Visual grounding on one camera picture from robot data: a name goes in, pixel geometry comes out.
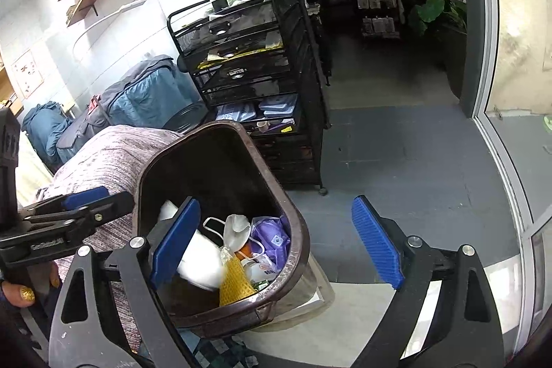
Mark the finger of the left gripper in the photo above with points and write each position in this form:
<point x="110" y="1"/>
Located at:
<point x="112" y="207"/>
<point x="77" y="200"/>

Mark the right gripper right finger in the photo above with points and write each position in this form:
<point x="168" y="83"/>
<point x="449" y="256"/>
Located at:
<point x="465" y="330"/>

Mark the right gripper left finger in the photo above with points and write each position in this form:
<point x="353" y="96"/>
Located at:
<point x="86" y="330"/>

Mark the orange juice bottle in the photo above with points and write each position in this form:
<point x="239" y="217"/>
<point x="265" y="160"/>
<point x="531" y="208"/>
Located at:
<point x="185" y="251"/>

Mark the yellow sponge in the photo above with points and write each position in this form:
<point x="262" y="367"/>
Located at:
<point x="235" y="285"/>

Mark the orange fruit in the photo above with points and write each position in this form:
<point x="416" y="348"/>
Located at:
<point x="245" y="253"/>

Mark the purple plastic bag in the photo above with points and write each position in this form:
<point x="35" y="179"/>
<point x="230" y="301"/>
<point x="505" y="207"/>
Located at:
<point x="272" y="234"/>

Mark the white tissue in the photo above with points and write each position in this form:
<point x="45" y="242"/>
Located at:
<point x="260" y="269"/>

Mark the dark brown trash bin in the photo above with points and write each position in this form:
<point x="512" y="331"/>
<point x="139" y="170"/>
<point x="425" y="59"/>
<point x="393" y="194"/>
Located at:
<point x="219" y="165"/>

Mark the hand with gold nails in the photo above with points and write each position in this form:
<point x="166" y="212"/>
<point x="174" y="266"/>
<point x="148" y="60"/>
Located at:
<point x="22" y="296"/>

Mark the blue bundle of bedding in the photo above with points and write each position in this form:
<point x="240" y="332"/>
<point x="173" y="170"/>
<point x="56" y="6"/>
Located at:
<point x="44" y="125"/>

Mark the wooden cubby shelf unit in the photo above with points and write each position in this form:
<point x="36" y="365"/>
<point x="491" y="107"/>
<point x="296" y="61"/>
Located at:
<point x="8" y="96"/>

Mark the blue covered massage bed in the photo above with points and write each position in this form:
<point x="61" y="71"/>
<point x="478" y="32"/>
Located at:
<point x="151" y="94"/>

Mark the black round stool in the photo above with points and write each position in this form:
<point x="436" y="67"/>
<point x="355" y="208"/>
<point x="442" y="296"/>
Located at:
<point x="192" y="115"/>

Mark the white floor lamp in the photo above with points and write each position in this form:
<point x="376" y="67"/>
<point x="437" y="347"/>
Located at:
<point x="93" y="32"/>

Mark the black mesh drawer cart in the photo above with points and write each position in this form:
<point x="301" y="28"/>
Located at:
<point x="255" y="63"/>

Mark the potted green plant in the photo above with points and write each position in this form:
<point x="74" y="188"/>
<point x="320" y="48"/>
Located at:
<point x="432" y="14"/>

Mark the wall poster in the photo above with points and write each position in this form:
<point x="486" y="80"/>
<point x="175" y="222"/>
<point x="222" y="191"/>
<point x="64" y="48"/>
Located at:
<point x="27" y="74"/>

